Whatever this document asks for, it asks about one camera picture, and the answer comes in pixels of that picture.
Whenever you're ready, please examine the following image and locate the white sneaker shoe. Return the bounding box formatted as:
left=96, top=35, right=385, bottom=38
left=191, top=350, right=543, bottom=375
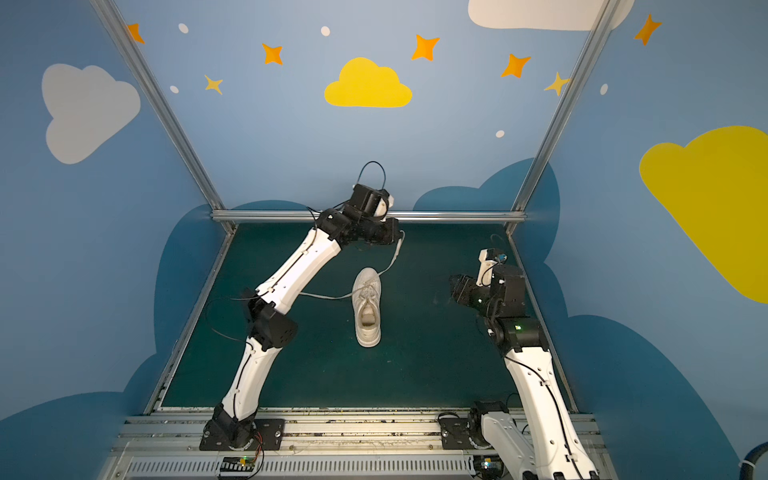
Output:
left=352, top=267, right=382, bottom=348

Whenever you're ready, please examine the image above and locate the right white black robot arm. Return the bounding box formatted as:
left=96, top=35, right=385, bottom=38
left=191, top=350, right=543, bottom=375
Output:
left=449, top=264, right=600, bottom=479

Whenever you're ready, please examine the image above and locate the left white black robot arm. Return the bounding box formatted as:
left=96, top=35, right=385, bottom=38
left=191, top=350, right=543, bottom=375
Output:
left=199, top=206, right=404, bottom=451

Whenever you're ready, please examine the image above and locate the right green circuit board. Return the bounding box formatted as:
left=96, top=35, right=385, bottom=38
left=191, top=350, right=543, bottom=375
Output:
left=472, top=455, right=504, bottom=480

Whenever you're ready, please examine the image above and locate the green circuit board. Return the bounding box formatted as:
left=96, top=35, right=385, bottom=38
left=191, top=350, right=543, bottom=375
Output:
left=472, top=455, right=504, bottom=480
left=217, top=456, right=258, bottom=479

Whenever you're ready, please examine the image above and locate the left green circuit board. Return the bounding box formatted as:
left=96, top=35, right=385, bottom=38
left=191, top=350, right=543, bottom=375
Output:
left=217, top=456, right=258, bottom=479

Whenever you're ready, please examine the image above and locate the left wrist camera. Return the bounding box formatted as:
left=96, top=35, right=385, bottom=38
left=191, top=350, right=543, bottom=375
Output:
left=344, top=183, right=394, bottom=219

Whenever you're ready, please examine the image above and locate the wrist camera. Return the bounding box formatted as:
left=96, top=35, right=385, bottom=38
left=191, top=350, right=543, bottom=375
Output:
left=344, top=183, right=394, bottom=219
left=476, top=248, right=508, bottom=287

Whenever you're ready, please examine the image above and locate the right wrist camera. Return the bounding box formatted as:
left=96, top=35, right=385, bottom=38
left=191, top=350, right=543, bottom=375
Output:
left=476, top=248, right=508, bottom=287

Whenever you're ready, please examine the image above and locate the right aluminium frame post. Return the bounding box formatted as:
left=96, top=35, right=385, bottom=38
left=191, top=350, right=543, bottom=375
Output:
left=505, top=0, right=623, bottom=238

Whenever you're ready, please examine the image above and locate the aluminium frame post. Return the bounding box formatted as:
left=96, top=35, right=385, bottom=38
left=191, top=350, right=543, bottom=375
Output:
left=505, top=0, right=623, bottom=238
left=90, top=0, right=225, bottom=213

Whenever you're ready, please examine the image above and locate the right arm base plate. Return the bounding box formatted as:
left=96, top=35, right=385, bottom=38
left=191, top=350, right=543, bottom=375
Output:
left=439, top=415, right=522, bottom=451

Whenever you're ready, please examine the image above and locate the horizontal aluminium frame bar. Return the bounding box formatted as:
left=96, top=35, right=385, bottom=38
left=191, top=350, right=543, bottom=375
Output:
left=211, top=210, right=526, bottom=223

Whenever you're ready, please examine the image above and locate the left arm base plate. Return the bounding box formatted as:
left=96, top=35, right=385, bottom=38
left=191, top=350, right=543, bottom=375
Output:
left=199, top=418, right=285, bottom=451

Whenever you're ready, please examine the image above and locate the left aluminium frame post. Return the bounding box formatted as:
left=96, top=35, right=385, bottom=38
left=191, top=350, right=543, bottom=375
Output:
left=90, top=0, right=225, bottom=213

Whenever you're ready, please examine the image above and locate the aluminium rail base frame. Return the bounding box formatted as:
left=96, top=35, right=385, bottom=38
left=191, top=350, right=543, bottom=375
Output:
left=100, top=407, right=616, bottom=479

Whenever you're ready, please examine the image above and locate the black corrugated hose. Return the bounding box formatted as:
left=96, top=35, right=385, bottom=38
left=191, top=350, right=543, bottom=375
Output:
left=739, top=440, right=768, bottom=480

